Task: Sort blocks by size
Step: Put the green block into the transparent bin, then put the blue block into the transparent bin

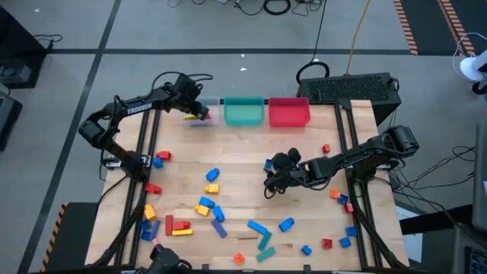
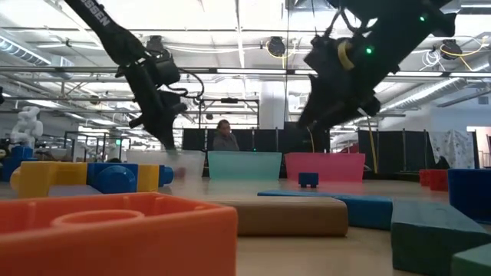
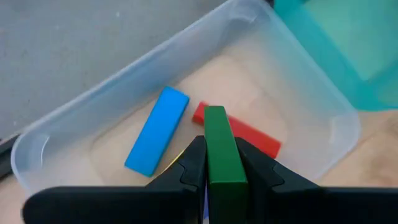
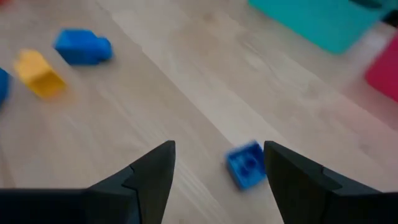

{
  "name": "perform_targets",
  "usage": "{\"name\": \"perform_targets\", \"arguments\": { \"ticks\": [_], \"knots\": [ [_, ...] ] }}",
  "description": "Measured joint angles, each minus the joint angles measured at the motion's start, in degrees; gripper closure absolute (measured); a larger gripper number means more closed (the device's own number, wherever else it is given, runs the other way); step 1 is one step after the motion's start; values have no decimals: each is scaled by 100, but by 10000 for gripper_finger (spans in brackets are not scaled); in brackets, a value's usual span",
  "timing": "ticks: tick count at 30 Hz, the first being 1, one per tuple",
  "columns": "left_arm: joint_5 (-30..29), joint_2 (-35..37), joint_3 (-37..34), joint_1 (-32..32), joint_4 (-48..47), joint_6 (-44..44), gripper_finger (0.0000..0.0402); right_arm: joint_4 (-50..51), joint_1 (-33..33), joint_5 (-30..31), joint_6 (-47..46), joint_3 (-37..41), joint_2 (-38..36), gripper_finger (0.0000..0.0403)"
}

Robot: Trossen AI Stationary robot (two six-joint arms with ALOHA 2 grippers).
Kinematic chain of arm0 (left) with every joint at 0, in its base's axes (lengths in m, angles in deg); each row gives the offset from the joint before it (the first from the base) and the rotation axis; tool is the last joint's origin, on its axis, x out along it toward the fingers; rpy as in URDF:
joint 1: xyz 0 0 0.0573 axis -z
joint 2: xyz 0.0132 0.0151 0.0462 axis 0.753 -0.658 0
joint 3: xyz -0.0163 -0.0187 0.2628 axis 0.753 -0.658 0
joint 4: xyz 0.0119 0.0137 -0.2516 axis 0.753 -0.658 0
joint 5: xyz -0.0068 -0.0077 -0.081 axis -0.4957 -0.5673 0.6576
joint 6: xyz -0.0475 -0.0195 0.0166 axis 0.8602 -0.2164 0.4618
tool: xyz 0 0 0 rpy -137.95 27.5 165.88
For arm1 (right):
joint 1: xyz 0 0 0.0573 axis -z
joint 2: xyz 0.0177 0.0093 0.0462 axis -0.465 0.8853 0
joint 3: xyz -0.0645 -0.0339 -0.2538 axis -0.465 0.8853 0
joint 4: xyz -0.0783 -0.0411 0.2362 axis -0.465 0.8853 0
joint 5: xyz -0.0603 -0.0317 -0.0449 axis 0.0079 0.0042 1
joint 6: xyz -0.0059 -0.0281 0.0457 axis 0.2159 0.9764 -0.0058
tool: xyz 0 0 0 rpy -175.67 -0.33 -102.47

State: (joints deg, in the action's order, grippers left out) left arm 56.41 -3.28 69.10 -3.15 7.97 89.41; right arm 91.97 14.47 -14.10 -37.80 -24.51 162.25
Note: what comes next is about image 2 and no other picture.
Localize yellow label sticker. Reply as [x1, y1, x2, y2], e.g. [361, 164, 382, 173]
[336, 39, 354, 72]

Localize clear plastic bin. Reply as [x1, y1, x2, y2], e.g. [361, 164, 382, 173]
[126, 149, 207, 180]

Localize long green block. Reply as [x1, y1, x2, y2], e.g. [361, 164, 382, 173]
[450, 243, 491, 276]

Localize long blue block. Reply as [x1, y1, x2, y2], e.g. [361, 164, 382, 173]
[257, 190, 394, 231]

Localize medium blue toy block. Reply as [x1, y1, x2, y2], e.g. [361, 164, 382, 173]
[86, 162, 140, 195]
[158, 165, 175, 188]
[0, 145, 38, 182]

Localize white patterned cloth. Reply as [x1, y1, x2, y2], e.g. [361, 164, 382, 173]
[428, 129, 476, 169]

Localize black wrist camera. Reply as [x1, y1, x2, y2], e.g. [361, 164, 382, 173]
[151, 51, 182, 87]
[305, 34, 343, 77]

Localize black gantry frame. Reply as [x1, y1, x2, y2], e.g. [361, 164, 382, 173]
[197, 98, 260, 130]

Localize long purple-blue block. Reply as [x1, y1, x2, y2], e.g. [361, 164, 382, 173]
[47, 184, 104, 199]

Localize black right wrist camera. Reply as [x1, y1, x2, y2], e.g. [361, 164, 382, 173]
[305, 34, 343, 77]

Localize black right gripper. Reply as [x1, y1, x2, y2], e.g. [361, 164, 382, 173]
[298, 69, 382, 130]

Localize red plastic bin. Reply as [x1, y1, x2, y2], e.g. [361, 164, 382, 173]
[284, 152, 366, 183]

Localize black partition panels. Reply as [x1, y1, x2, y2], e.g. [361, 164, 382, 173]
[358, 129, 430, 173]
[182, 121, 331, 153]

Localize yellow hanging cable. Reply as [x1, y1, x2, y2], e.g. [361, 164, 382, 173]
[366, 117, 379, 174]

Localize long ceiling light bar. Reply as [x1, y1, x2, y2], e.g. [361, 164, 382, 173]
[216, 67, 319, 76]

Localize black aluminium table frame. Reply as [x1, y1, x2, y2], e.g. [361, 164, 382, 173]
[364, 170, 421, 182]

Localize person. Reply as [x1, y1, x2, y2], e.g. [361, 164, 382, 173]
[213, 119, 241, 152]

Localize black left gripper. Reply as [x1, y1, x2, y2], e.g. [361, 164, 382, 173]
[116, 61, 188, 150]

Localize long tan block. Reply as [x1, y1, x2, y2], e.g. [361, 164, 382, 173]
[214, 196, 349, 238]

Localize white pillar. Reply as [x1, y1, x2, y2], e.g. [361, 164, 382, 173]
[259, 80, 288, 130]

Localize small orange toy block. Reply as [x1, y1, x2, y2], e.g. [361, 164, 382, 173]
[0, 191, 239, 276]

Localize long teal block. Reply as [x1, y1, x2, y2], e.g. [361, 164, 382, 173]
[390, 198, 491, 276]

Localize small blue toy block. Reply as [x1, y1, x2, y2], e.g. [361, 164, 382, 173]
[298, 172, 320, 189]
[447, 167, 491, 225]

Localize black ceiling cable reel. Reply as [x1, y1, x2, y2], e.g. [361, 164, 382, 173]
[264, 35, 298, 61]
[145, 34, 166, 54]
[439, 36, 487, 72]

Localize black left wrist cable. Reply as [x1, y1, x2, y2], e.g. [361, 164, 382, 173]
[164, 67, 206, 100]

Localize medium yellow toy block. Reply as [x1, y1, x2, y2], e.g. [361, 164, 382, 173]
[137, 164, 160, 193]
[10, 160, 89, 199]

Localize teal plastic bin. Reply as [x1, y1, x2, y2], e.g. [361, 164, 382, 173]
[207, 150, 283, 181]

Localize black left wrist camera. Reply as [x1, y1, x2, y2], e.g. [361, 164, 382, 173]
[151, 51, 182, 87]

